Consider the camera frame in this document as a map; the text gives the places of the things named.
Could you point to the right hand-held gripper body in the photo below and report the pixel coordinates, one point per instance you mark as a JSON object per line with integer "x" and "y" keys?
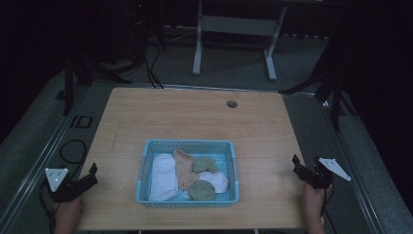
{"x": 319, "y": 177}

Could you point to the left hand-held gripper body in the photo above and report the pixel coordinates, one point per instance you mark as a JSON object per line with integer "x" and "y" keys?
{"x": 66, "y": 190}

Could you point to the person's left hand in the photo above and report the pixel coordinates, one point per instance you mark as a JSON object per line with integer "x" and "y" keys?
{"x": 69, "y": 208}

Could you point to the person's right hand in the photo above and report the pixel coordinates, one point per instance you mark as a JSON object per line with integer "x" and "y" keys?
{"x": 314, "y": 203}

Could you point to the black metal stand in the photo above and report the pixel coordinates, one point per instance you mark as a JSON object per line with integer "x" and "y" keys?
{"x": 336, "y": 104}
{"x": 68, "y": 87}

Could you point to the large white sock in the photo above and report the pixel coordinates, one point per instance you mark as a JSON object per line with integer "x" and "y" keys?
{"x": 164, "y": 177}

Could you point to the light blue plastic basket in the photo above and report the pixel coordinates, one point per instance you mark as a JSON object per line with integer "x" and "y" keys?
{"x": 227, "y": 195}

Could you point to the small white sock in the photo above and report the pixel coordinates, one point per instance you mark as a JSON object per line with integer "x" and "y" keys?
{"x": 217, "y": 182}

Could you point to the tan bread-shaped item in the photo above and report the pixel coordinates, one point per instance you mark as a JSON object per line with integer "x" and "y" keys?
{"x": 183, "y": 170}

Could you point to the small green sock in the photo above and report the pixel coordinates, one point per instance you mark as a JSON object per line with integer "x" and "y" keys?
{"x": 204, "y": 165}

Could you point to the round green sock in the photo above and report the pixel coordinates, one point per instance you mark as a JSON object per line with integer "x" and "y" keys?
{"x": 202, "y": 191}

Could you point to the grey metal floor rail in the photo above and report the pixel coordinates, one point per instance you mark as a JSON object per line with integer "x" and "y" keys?
{"x": 350, "y": 182}
{"x": 42, "y": 156}

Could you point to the white metal desk frame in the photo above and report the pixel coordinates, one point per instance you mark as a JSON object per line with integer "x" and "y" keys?
{"x": 238, "y": 25}

